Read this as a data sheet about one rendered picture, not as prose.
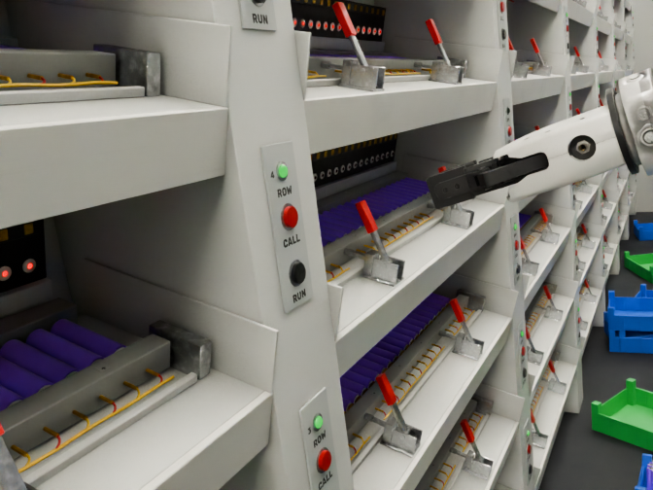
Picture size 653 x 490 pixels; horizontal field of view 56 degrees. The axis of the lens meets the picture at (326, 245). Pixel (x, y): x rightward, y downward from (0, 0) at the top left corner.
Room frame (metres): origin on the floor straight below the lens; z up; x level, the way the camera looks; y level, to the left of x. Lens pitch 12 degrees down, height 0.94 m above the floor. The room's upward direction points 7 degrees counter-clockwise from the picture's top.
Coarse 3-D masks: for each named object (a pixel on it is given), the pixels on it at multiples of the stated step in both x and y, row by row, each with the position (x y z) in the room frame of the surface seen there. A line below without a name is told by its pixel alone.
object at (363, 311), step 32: (416, 160) 1.08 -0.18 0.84; (320, 192) 0.84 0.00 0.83; (416, 224) 0.85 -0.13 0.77; (480, 224) 0.88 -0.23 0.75; (416, 256) 0.72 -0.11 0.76; (448, 256) 0.75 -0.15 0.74; (352, 288) 0.60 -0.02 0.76; (384, 288) 0.61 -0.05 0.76; (416, 288) 0.66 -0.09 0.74; (352, 320) 0.53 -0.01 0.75; (384, 320) 0.59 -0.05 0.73; (352, 352) 0.53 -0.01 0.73
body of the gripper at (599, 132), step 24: (576, 120) 0.50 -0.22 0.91; (600, 120) 0.49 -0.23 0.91; (528, 144) 0.51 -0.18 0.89; (552, 144) 0.50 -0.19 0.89; (576, 144) 0.50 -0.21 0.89; (600, 144) 0.48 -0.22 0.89; (624, 144) 0.48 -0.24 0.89; (552, 168) 0.50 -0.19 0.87; (576, 168) 0.49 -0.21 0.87; (600, 168) 0.49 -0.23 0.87; (528, 192) 0.51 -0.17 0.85
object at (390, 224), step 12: (408, 204) 0.86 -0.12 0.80; (420, 204) 0.86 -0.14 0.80; (384, 216) 0.79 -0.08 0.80; (396, 216) 0.79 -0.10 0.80; (408, 216) 0.82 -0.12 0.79; (420, 216) 0.87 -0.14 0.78; (432, 216) 0.86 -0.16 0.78; (360, 228) 0.72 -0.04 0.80; (384, 228) 0.75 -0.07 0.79; (396, 228) 0.79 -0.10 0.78; (336, 240) 0.67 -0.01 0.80; (348, 240) 0.68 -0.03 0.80; (360, 240) 0.69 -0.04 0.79; (372, 240) 0.72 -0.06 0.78; (324, 252) 0.63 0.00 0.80; (336, 252) 0.64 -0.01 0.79; (360, 252) 0.70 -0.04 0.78; (336, 264) 0.65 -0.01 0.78; (336, 276) 0.61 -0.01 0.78
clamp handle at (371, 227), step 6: (360, 204) 0.64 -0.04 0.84; (366, 204) 0.65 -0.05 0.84; (360, 210) 0.64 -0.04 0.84; (366, 210) 0.64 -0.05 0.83; (366, 216) 0.64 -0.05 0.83; (366, 222) 0.64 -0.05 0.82; (372, 222) 0.64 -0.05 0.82; (366, 228) 0.64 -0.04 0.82; (372, 228) 0.63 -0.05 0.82; (372, 234) 0.64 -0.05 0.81; (378, 234) 0.64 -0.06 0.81; (378, 240) 0.64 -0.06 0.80; (378, 246) 0.63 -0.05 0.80; (384, 252) 0.63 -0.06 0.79; (384, 258) 0.63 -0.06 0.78
